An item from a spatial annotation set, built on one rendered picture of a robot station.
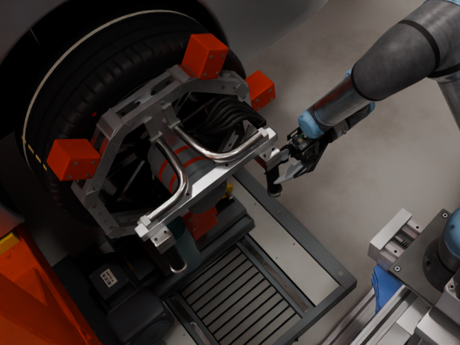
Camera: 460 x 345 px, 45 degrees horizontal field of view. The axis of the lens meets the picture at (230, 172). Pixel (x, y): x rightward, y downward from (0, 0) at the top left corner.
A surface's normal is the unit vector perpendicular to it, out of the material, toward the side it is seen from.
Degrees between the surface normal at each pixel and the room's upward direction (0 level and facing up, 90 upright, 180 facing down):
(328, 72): 0
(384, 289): 0
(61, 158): 45
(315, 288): 0
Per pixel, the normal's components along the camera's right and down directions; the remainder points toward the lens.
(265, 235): -0.14, -0.51
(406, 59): -0.21, 0.33
